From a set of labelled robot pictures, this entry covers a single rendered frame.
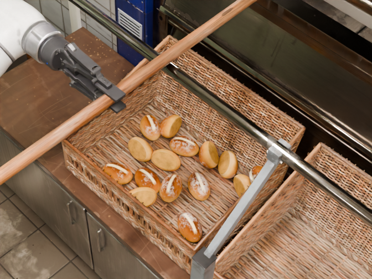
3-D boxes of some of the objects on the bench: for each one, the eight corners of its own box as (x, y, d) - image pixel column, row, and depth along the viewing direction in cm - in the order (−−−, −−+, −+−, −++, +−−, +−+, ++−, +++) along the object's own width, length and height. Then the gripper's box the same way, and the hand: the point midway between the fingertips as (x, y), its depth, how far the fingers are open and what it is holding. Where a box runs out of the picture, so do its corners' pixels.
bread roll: (175, 176, 205) (182, 157, 203) (146, 164, 207) (153, 145, 205) (180, 172, 210) (186, 154, 208) (151, 160, 212) (158, 142, 210)
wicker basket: (301, 190, 207) (320, 137, 185) (460, 308, 185) (502, 262, 163) (199, 292, 184) (206, 244, 162) (366, 440, 162) (400, 408, 140)
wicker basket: (167, 88, 231) (169, 30, 209) (293, 180, 209) (310, 126, 187) (62, 168, 208) (52, 112, 186) (191, 280, 186) (197, 232, 164)
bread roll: (175, 206, 200) (176, 197, 195) (155, 200, 201) (155, 190, 196) (185, 181, 205) (186, 171, 201) (165, 175, 206) (165, 165, 202)
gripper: (61, 16, 149) (133, 70, 140) (67, 65, 162) (134, 117, 152) (35, 31, 146) (107, 88, 136) (44, 80, 158) (110, 135, 149)
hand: (110, 95), depth 146 cm, fingers closed on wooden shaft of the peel, 3 cm apart
